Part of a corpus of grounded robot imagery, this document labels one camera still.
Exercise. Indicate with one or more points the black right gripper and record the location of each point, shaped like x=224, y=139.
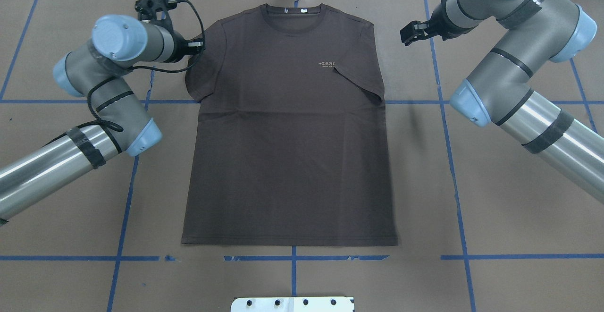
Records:
x=439, y=25

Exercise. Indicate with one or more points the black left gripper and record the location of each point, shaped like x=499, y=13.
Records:
x=180, y=50

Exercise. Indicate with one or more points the brown t-shirt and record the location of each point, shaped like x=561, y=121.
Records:
x=291, y=145

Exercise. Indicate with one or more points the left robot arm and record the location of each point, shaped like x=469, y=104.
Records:
x=119, y=45

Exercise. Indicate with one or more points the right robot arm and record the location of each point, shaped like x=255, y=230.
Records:
x=497, y=91

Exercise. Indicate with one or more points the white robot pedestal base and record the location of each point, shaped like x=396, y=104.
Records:
x=294, y=304

